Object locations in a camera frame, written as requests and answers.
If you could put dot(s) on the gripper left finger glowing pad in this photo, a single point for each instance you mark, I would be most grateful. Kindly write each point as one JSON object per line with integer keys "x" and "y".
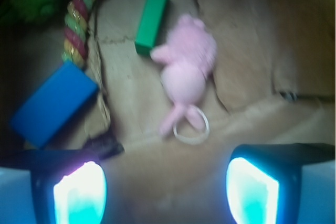
{"x": 68, "y": 186}

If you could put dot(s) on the green rectangular block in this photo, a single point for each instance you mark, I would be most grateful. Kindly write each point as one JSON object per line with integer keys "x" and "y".
{"x": 149, "y": 26}

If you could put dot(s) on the blue rectangular block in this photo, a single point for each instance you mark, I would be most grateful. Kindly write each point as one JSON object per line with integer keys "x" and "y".
{"x": 47, "y": 110}

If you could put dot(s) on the pink plush bunny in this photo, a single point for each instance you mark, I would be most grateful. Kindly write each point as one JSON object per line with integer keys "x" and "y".
{"x": 188, "y": 57}

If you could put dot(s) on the brown paper bag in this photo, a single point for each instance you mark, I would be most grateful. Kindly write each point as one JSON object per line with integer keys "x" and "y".
{"x": 274, "y": 83}

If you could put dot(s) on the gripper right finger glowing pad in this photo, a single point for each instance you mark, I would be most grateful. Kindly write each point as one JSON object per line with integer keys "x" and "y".
{"x": 282, "y": 183}

